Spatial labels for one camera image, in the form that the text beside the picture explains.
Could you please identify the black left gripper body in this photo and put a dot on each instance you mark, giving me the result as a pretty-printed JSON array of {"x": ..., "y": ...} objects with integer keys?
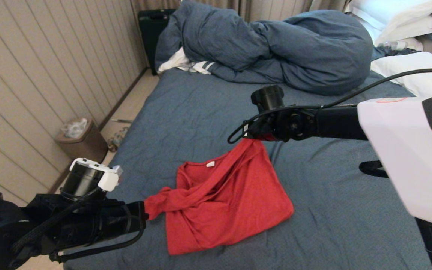
[{"x": 111, "y": 221}]

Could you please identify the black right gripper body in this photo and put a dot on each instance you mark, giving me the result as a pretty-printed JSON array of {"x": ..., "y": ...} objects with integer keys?
[{"x": 263, "y": 125}]

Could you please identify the red T-shirt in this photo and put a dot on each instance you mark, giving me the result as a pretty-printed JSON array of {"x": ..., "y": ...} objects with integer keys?
[{"x": 231, "y": 202}]

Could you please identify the brown trash bin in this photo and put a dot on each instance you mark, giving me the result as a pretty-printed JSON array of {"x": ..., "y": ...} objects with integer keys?
[{"x": 84, "y": 144}]

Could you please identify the pair of slippers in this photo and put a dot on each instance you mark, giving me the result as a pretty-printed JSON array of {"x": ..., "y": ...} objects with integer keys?
[{"x": 116, "y": 139}]

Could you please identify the crumpled blue-grey duvet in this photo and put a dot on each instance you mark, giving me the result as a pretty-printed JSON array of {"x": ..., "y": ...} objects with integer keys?
[{"x": 313, "y": 52}]

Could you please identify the clear plastic bin bag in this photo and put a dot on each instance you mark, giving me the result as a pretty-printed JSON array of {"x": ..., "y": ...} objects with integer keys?
[{"x": 74, "y": 128}]

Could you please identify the white striped garment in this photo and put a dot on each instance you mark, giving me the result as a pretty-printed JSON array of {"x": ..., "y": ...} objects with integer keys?
[{"x": 174, "y": 62}]

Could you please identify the blue-grey bed sheet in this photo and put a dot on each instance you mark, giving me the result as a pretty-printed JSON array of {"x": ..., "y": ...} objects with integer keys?
[{"x": 332, "y": 225}]

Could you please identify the black suitcase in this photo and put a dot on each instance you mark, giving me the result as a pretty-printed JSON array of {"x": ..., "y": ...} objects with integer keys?
[{"x": 150, "y": 35}]

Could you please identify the clear plastic bottle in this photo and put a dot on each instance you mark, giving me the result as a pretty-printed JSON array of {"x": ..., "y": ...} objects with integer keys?
[{"x": 392, "y": 45}]

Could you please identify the large white pillow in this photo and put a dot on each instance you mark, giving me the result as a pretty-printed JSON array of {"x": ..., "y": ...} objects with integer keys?
[{"x": 414, "y": 65}]

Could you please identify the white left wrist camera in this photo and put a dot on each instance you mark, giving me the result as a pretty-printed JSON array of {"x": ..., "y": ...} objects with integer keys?
[{"x": 117, "y": 171}]

